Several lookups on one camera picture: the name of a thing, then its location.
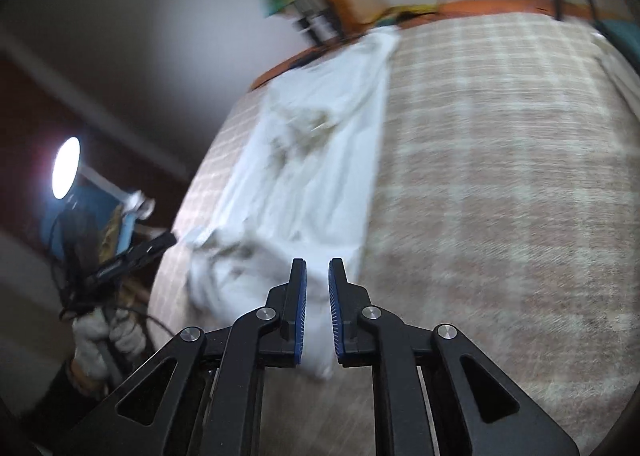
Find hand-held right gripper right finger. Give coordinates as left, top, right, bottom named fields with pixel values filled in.
left=327, top=259, right=581, bottom=456

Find white t-shirt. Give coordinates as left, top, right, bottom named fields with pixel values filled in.
left=185, top=29, right=401, bottom=382

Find person's left hand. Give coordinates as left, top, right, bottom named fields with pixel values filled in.
left=72, top=306, right=148, bottom=387

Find silver folded tripod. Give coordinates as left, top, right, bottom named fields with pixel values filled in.
left=290, top=0, right=346, bottom=44

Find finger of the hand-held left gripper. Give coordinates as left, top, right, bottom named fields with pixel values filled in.
left=92, top=231, right=178, bottom=287

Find person's left forearm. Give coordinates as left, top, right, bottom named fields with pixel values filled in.
left=62, top=360, right=110, bottom=399

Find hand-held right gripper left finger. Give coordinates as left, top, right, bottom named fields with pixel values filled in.
left=60, top=259, right=308, bottom=456

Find white clip desk lamp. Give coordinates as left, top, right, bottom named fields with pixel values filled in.
left=51, top=136, right=156, bottom=224

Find beige checked blanket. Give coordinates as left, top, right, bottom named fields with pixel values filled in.
left=150, top=11, right=640, bottom=456

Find leopard print cloth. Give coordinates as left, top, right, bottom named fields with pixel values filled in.
left=97, top=206, right=135, bottom=262

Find green and white printed cloth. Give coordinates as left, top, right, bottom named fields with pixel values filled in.
left=592, top=19, right=640, bottom=102

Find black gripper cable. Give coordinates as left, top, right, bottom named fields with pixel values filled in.
left=60, top=303, right=177, bottom=338

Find blue chair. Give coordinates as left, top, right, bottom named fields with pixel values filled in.
left=40, top=183, right=138, bottom=262

